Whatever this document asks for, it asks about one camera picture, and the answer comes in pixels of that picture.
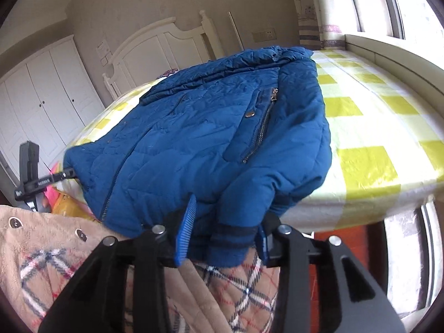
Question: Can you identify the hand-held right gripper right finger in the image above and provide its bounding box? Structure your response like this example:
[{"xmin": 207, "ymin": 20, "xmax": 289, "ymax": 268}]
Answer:
[{"xmin": 258, "ymin": 215, "xmax": 406, "ymax": 333}]

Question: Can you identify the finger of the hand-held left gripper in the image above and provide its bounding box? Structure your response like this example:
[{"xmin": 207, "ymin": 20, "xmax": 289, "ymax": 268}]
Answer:
[{"xmin": 38, "ymin": 167, "xmax": 77, "ymax": 186}]

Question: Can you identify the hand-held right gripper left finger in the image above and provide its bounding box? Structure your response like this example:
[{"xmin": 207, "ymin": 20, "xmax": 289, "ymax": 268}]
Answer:
[{"xmin": 37, "ymin": 194, "xmax": 198, "ymax": 333}]

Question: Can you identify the blue quilted jacket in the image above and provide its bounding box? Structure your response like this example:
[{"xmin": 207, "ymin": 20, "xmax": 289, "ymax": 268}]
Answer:
[{"xmin": 63, "ymin": 46, "xmax": 333, "ymax": 268}]

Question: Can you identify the pink cloth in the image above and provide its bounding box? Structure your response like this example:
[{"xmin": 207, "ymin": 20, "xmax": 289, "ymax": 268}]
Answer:
[{"xmin": 45, "ymin": 166, "xmax": 62, "ymax": 212}]

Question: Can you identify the yellow plastic bag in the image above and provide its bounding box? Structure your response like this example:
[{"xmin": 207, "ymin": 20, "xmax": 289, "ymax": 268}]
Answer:
[{"xmin": 52, "ymin": 194, "xmax": 98, "ymax": 221}]

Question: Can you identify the white wardrobe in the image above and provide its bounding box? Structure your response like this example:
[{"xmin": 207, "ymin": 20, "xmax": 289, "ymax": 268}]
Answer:
[{"xmin": 0, "ymin": 35, "xmax": 106, "ymax": 188}]

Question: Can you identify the beige plaid lined coat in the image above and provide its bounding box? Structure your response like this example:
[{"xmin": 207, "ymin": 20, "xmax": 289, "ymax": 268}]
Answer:
[{"xmin": 0, "ymin": 205, "xmax": 285, "ymax": 333}]

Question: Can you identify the white wooden headboard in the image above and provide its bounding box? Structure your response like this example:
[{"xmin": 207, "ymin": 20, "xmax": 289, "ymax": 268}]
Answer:
[{"xmin": 102, "ymin": 10, "xmax": 226, "ymax": 100}]

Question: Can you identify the bed with yellow checked sheet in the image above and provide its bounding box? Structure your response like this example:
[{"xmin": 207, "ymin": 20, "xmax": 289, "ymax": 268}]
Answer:
[{"xmin": 66, "ymin": 49, "xmax": 444, "ymax": 231}]

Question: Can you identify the metal pole lamp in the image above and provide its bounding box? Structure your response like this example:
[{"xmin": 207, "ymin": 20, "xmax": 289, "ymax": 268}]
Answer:
[{"xmin": 227, "ymin": 11, "xmax": 244, "ymax": 51}]

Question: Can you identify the beige window ledge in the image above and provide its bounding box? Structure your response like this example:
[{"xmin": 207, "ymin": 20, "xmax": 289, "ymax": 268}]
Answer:
[{"xmin": 343, "ymin": 33, "xmax": 444, "ymax": 112}]

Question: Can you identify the printed cream curtain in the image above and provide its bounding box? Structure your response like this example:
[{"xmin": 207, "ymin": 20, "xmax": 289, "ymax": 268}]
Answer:
[{"xmin": 288, "ymin": 0, "xmax": 361, "ymax": 51}]

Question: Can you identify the dark framed window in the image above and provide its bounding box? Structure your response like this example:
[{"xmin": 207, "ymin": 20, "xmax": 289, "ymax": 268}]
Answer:
[{"xmin": 342, "ymin": 0, "xmax": 444, "ymax": 42}]

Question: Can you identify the wall power socket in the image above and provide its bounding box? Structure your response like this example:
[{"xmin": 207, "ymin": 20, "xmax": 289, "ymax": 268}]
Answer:
[{"xmin": 251, "ymin": 29, "xmax": 277, "ymax": 41}]

